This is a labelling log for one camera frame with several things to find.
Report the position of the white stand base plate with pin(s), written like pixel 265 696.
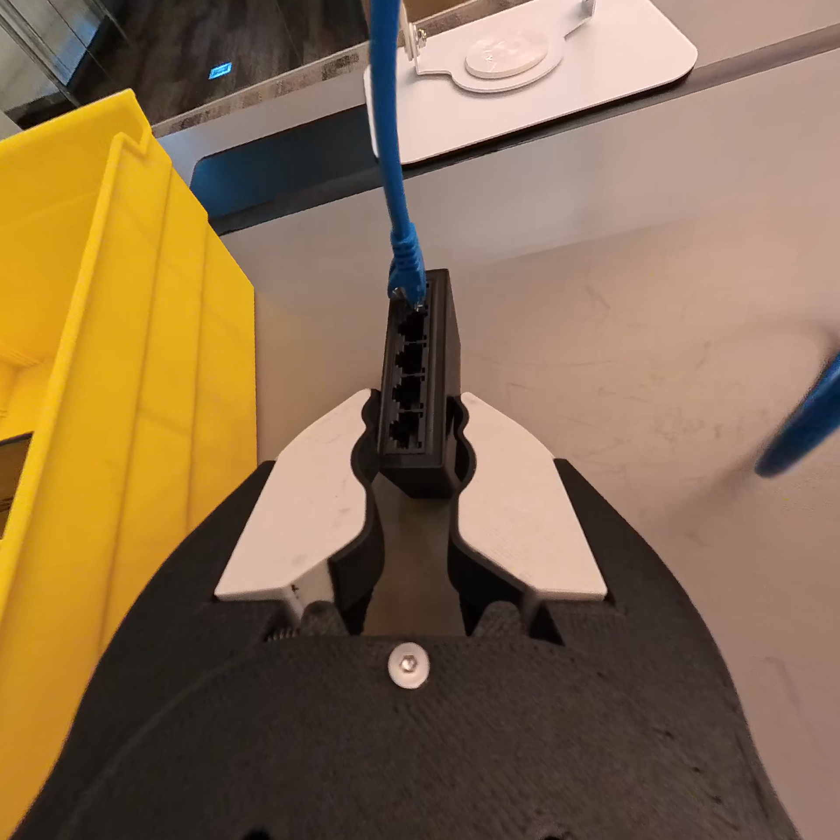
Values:
pixel 590 65

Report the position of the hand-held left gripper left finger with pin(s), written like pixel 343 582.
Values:
pixel 302 518

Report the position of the yellow plastic bin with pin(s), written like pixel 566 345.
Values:
pixel 131 328

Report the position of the wooden display board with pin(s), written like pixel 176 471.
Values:
pixel 436 6

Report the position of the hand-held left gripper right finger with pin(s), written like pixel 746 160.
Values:
pixel 525 525

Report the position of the small blue-lit device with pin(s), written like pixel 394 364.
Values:
pixel 221 69

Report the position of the black network switch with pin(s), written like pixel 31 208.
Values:
pixel 410 394

